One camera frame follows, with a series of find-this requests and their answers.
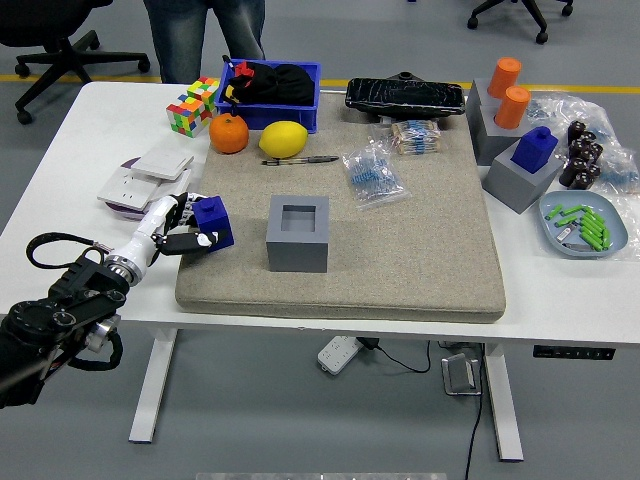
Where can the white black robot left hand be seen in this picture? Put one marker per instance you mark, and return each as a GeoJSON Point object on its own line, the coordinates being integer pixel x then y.
{"type": "Point", "coordinates": [150, 227]}

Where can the blue seal block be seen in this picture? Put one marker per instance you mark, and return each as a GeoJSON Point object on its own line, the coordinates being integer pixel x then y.
{"type": "Point", "coordinates": [214, 215]}
{"type": "Point", "coordinates": [534, 152]}

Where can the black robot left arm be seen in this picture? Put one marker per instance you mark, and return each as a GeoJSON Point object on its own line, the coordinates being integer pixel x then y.
{"type": "Point", "coordinates": [60, 305]}

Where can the grey square seal holder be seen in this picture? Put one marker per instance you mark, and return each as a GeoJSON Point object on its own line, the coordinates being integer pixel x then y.
{"type": "Point", "coordinates": [514, 187]}
{"type": "Point", "coordinates": [297, 255]}

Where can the white socket panel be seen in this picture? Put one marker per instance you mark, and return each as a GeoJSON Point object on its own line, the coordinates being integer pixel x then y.
{"type": "Point", "coordinates": [127, 190]}

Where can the white plate with purple rim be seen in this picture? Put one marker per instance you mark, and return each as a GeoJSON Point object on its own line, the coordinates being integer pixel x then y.
{"type": "Point", "coordinates": [175, 190]}

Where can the colourful puzzle cube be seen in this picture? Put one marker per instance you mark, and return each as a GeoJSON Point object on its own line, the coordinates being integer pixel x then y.
{"type": "Point", "coordinates": [204, 90]}
{"type": "Point", "coordinates": [188, 116]}

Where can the orange fruit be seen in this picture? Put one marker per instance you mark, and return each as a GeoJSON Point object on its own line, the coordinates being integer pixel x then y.
{"type": "Point", "coordinates": [229, 134]}

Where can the white table leg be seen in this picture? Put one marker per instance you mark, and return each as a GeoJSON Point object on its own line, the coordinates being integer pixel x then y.
{"type": "Point", "coordinates": [503, 405]}
{"type": "Point", "coordinates": [152, 385]}

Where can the yellow lemon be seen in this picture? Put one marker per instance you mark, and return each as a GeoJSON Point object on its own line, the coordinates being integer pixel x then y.
{"type": "Point", "coordinates": [283, 140]}

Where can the black pen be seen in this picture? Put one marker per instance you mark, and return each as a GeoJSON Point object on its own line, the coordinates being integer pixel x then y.
{"type": "Point", "coordinates": [304, 160]}

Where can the blue plastic bin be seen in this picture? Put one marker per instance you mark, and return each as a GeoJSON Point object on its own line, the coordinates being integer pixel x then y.
{"type": "Point", "coordinates": [285, 117]}

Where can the person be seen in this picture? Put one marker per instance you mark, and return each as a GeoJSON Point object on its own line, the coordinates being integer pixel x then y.
{"type": "Point", "coordinates": [180, 40]}

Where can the black cloth bag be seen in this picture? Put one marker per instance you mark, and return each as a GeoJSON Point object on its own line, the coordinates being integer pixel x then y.
{"type": "Point", "coordinates": [280, 85]}

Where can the black office chair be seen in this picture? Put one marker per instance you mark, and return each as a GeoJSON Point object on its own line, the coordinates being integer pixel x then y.
{"type": "Point", "coordinates": [530, 12]}
{"type": "Point", "coordinates": [55, 45]}

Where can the white power strip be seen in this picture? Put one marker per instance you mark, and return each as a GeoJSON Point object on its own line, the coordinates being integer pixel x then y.
{"type": "Point", "coordinates": [340, 354]}

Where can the clear bag of blue resistors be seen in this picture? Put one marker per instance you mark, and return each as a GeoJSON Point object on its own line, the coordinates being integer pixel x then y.
{"type": "Point", "coordinates": [374, 175]}

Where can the grey-brown mat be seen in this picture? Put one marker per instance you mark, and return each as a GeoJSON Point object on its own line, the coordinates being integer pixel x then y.
{"type": "Point", "coordinates": [400, 260]}

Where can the beige taped resistor bundle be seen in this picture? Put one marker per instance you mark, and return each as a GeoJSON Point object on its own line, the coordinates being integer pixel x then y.
{"type": "Point", "coordinates": [414, 137]}

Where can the black rear-view mirror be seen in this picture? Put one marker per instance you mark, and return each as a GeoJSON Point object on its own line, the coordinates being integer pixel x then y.
{"type": "Point", "coordinates": [404, 97]}

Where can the silver metal stand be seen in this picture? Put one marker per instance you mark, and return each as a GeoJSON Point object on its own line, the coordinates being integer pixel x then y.
{"type": "Point", "coordinates": [457, 375]}

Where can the grey cylinder holder block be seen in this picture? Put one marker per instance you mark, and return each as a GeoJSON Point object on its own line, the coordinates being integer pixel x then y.
{"type": "Point", "coordinates": [476, 97]}
{"type": "Point", "coordinates": [486, 142]}

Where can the orange cylinder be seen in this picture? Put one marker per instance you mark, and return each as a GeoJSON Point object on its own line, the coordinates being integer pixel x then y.
{"type": "Point", "coordinates": [513, 107]}
{"type": "Point", "coordinates": [505, 77]}

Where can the green battery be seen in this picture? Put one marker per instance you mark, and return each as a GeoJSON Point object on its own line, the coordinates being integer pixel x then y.
{"type": "Point", "coordinates": [598, 241]}
{"type": "Point", "coordinates": [594, 223]}
{"type": "Point", "coordinates": [574, 211]}
{"type": "Point", "coordinates": [566, 221]}
{"type": "Point", "coordinates": [553, 213]}
{"type": "Point", "coordinates": [595, 231]}
{"type": "Point", "coordinates": [594, 215]}

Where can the blue-grey plate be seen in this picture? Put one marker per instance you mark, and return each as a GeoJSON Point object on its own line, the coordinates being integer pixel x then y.
{"type": "Point", "coordinates": [554, 237]}

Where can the small white rectangular part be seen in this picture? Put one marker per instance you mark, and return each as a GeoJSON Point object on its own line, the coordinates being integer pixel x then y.
{"type": "Point", "coordinates": [564, 234]}

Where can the small silver metal piece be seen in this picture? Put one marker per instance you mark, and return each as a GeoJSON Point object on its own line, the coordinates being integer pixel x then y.
{"type": "Point", "coordinates": [578, 247]}

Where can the black table control panel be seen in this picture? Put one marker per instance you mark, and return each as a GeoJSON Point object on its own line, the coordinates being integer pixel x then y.
{"type": "Point", "coordinates": [574, 352]}

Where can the clear plastic bags pile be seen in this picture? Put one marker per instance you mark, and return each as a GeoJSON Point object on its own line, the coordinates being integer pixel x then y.
{"type": "Point", "coordinates": [620, 150]}

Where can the white switch panel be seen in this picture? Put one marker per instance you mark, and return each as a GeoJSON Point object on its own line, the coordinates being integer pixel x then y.
{"type": "Point", "coordinates": [162, 161]}

